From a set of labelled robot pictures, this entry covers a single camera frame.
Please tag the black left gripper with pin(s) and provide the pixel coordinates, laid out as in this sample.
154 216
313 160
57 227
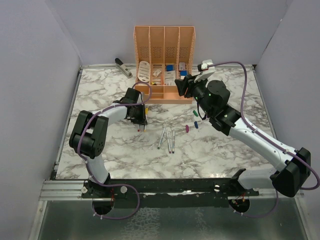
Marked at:
142 120

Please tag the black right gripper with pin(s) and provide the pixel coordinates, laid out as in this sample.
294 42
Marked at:
189 81

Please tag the white pen green end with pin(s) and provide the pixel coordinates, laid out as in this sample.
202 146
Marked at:
161 138

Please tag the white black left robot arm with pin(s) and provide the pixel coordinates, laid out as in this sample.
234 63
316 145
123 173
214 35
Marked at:
89 133

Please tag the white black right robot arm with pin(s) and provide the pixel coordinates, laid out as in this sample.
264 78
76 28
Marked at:
288 172

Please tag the white pen blue end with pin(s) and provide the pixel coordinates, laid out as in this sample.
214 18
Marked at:
173 142

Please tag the white pen magenta end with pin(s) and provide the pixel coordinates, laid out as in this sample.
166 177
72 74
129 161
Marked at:
168 142

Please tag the blue eraser box lower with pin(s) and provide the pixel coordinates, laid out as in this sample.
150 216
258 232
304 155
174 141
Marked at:
183 73

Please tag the blue eraser box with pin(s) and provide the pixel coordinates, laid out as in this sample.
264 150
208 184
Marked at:
183 73
169 67

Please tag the blue eraser box upper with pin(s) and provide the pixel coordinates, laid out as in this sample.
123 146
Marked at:
169 67

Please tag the small white packet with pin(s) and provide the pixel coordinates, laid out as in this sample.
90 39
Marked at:
156 73

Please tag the orange plastic desk organizer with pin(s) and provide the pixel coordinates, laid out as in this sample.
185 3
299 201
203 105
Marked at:
161 46

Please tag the white oval label card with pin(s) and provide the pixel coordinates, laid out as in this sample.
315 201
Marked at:
144 71

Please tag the black grey stapler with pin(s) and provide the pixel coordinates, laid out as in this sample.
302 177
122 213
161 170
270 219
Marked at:
123 68

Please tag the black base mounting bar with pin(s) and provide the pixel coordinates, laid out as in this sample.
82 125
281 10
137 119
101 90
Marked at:
167 192

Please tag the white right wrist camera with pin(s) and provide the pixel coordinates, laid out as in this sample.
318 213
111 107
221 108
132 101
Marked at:
206 69

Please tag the aluminium table edge rail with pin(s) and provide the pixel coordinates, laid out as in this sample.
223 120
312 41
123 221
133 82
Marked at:
42 204

